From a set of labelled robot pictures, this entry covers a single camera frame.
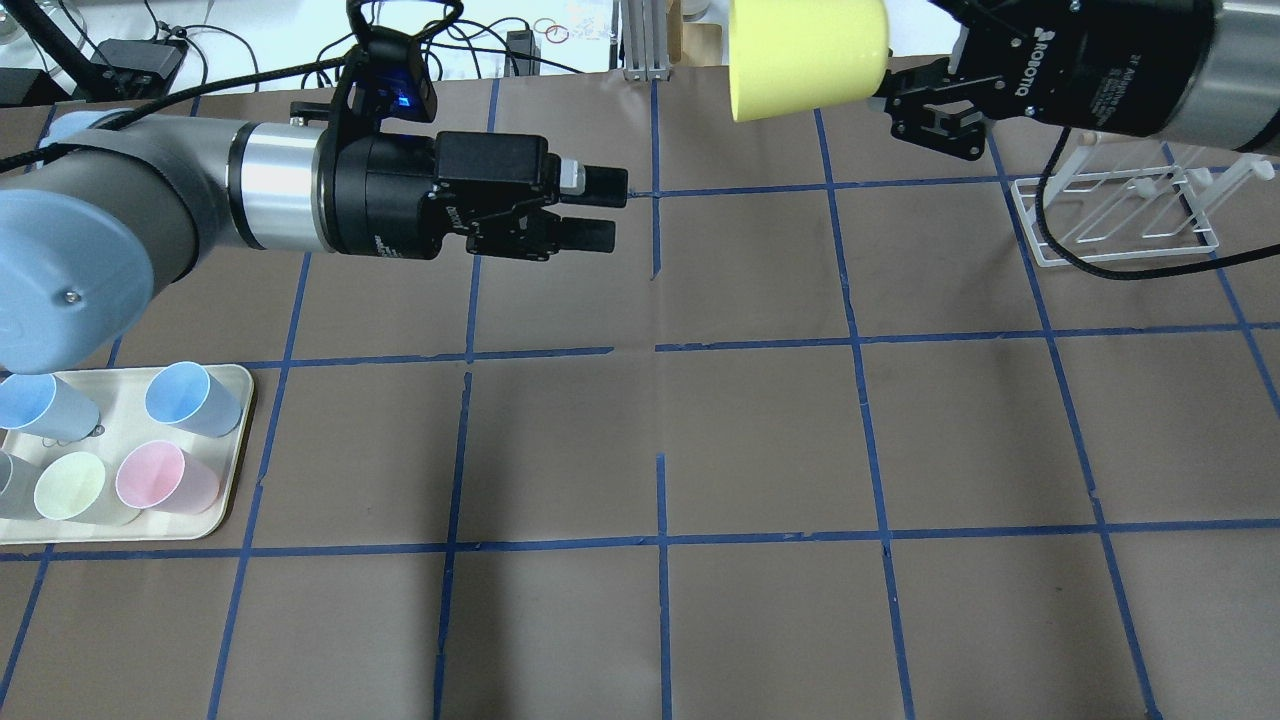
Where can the yellow plastic cup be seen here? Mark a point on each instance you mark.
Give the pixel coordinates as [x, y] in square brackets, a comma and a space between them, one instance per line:
[791, 56]

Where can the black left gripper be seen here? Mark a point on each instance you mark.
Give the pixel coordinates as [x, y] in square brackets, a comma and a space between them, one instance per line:
[385, 205]

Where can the blue plastic cup near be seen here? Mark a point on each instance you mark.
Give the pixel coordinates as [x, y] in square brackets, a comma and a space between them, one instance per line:
[46, 406]

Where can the cream plastic cup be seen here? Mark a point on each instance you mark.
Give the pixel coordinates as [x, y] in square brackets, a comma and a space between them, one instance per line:
[80, 488]

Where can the wooden mug tree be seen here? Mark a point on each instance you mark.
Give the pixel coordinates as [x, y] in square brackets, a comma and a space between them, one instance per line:
[692, 40]

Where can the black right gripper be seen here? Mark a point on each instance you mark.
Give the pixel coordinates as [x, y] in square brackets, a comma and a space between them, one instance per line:
[1105, 75]

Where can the blue plastic cup far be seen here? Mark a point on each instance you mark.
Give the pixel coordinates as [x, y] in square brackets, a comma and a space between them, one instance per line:
[186, 397]

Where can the blue plastic cup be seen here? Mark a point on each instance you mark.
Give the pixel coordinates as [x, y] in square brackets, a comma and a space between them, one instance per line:
[46, 406]
[186, 397]

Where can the white wire cup rack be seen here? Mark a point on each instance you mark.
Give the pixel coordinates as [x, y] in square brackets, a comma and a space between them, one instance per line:
[1132, 202]

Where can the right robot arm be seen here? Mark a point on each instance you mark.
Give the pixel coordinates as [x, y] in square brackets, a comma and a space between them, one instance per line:
[1204, 73]

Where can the cream plastic tray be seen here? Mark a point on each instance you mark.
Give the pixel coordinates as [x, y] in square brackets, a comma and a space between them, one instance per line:
[124, 423]

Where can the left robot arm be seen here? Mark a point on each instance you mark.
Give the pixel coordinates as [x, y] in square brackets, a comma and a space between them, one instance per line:
[91, 238]

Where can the pink plastic cup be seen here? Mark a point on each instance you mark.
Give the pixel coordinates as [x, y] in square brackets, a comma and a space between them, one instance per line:
[163, 477]

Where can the grey plastic cup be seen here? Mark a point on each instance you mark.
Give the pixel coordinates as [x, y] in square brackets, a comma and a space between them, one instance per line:
[19, 479]

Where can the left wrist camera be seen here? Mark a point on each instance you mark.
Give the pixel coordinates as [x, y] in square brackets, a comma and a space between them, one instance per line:
[384, 76]

